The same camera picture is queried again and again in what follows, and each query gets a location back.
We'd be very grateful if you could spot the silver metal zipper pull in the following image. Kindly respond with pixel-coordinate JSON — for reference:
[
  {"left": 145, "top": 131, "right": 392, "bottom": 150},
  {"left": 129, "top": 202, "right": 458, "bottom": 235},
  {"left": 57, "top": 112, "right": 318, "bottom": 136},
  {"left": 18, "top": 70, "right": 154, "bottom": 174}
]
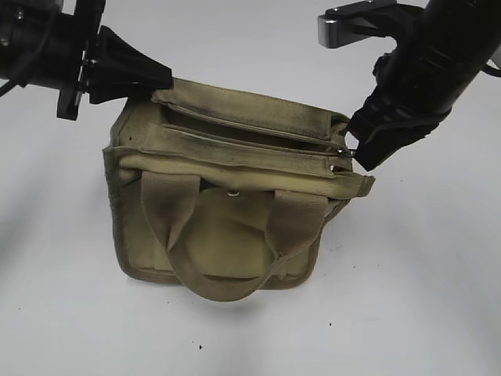
[{"left": 337, "top": 148, "right": 357, "bottom": 158}]

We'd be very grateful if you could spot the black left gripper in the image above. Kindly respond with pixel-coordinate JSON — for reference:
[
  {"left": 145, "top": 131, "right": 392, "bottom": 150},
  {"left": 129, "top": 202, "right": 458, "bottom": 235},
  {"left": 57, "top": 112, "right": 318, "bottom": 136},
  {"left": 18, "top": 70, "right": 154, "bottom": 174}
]
[{"left": 1, "top": 1, "right": 173, "bottom": 119}]

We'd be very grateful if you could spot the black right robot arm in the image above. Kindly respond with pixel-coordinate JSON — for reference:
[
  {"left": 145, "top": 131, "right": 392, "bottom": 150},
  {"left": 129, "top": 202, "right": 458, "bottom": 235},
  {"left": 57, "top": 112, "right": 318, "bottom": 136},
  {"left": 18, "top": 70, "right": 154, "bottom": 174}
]
[{"left": 348, "top": 1, "right": 500, "bottom": 171}]

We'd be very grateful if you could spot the silver grey wrist camera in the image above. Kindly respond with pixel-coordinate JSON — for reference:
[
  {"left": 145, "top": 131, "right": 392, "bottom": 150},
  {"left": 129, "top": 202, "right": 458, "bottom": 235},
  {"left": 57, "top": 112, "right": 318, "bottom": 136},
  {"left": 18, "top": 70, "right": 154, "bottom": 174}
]
[{"left": 317, "top": 1, "right": 397, "bottom": 49}]

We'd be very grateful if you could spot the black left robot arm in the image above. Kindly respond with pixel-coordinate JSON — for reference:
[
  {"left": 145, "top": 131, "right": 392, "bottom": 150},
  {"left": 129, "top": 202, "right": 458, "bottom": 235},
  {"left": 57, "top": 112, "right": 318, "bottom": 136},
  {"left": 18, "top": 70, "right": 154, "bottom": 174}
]
[{"left": 1, "top": 0, "right": 173, "bottom": 121}]

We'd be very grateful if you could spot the olive yellow canvas bag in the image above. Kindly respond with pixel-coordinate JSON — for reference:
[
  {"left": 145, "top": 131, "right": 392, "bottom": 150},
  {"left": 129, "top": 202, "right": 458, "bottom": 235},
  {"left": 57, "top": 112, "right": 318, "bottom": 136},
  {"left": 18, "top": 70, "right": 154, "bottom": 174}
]
[{"left": 103, "top": 79, "right": 374, "bottom": 302}]

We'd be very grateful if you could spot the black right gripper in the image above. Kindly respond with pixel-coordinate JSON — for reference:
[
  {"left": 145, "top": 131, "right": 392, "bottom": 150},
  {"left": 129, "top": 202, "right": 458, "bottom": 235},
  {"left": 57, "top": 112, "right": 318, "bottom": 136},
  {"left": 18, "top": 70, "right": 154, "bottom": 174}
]
[{"left": 348, "top": 23, "right": 470, "bottom": 171}]

